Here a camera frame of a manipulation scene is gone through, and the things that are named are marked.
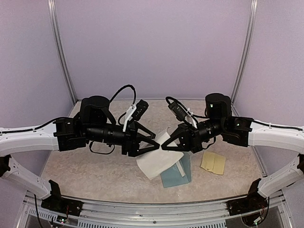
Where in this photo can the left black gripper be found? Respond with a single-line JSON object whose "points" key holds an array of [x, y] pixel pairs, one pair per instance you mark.
{"points": [[131, 145]]}

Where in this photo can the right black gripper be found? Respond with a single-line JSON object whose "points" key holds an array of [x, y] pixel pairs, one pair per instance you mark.
{"points": [[189, 138]]}

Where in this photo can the lined letter paper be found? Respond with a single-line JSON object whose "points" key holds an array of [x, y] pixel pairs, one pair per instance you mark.
{"points": [[153, 163]]}

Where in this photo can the blue envelope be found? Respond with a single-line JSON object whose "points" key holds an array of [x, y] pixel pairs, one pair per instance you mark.
{"points": [[178, 174]]}

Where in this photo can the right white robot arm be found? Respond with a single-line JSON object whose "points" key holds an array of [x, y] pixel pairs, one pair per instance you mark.
{"points": [[240, 131]]}

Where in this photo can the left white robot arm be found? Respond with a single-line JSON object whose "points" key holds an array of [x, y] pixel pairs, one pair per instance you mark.
{"points": [[93, 123]]}

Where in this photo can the folded yellow paper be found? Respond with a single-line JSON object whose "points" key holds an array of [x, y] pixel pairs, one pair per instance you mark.
{"points": [[213, 162]]}

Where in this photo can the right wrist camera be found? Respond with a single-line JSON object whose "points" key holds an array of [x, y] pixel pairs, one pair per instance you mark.
{"points": [[178, 111]]}

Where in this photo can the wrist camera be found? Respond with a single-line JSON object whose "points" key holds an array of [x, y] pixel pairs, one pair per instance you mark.
{"points": [[178, 111], [141, 108]]}

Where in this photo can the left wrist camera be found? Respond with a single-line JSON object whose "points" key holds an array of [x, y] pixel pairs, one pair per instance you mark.
{"points": [[141, 108]]}

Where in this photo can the aluminium front rail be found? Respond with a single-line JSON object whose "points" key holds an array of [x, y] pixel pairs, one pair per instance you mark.
{"points": [[103, 214]]}

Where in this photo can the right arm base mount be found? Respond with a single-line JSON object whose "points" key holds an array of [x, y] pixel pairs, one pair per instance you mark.
{"points": [[246, 204]]}

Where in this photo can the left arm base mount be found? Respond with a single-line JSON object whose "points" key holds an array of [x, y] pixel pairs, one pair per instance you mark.
{"points": [[63, 205]]}

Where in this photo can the right aluminium corner post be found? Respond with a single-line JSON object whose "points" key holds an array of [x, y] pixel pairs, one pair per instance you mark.
{"points": [[245, 50]]}

